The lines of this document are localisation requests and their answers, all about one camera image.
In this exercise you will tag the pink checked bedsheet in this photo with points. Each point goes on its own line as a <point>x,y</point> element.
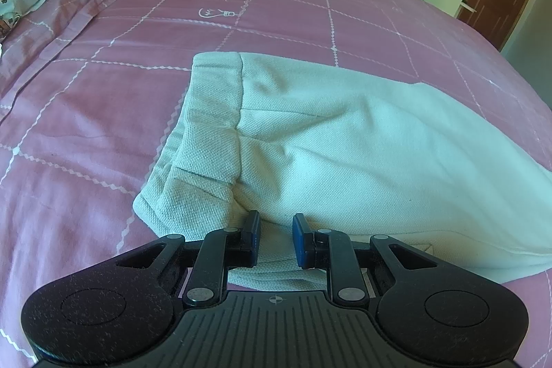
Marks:
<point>108,113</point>

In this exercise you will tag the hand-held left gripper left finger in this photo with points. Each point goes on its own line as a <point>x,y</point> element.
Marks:
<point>255,231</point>

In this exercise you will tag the white pants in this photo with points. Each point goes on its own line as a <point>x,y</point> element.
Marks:
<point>345,144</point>

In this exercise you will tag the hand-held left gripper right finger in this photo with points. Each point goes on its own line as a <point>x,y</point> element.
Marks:
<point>298,239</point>

